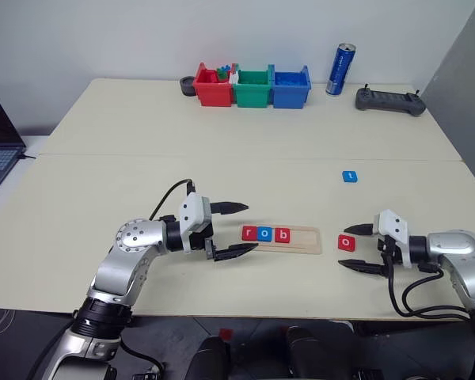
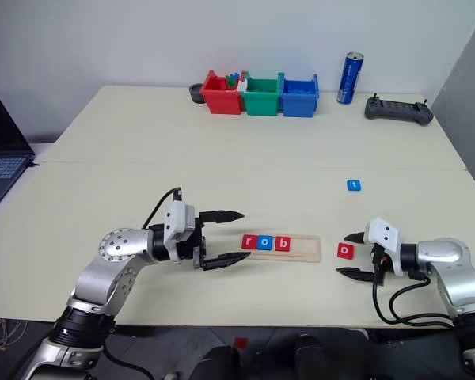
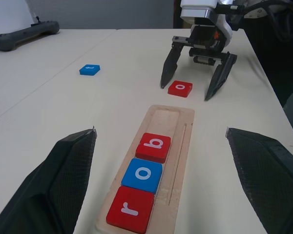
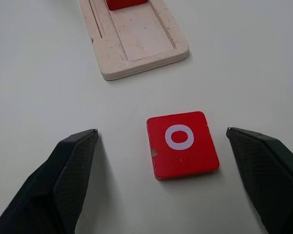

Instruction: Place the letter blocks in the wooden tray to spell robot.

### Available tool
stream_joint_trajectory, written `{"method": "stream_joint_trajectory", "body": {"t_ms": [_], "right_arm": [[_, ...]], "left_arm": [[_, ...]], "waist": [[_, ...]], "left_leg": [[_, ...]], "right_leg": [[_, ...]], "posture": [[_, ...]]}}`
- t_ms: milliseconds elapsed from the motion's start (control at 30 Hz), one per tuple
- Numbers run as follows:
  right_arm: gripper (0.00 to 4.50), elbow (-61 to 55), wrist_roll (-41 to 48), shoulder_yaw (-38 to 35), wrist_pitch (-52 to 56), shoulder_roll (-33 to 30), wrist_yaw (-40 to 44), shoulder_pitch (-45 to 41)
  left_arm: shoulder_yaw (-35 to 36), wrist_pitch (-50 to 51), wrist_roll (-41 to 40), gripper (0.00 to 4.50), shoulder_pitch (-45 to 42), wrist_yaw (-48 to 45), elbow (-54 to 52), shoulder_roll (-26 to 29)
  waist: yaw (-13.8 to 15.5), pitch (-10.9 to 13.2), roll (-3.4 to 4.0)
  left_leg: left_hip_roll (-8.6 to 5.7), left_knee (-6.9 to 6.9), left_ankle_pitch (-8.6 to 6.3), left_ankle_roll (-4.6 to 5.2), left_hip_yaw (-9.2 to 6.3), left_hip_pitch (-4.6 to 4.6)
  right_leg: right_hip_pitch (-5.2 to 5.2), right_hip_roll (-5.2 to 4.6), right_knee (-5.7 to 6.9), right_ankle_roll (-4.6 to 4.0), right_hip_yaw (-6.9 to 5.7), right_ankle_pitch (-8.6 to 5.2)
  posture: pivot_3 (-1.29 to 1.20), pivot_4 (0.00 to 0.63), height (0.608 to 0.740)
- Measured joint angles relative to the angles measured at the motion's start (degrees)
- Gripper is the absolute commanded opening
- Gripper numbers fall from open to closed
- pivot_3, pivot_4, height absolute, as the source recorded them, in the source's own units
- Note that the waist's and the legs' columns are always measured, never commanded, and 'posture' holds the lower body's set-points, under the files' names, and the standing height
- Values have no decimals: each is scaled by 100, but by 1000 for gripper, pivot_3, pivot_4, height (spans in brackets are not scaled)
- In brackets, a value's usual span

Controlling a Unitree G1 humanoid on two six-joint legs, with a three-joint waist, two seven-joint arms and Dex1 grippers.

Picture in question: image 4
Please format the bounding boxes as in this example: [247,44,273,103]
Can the red letter tile b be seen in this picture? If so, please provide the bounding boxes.
[105,0,148,12]

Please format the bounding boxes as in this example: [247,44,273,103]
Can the red letter tile o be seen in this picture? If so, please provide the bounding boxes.
[146,111,220,181]

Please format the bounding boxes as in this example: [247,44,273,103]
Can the wooden letter tray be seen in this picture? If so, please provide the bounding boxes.
[78,0,189,81]

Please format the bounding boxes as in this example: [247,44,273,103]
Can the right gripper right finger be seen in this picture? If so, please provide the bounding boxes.
[226,127,293,234]

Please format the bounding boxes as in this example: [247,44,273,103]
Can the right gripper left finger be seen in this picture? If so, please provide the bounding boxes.
[0,128,99,234]

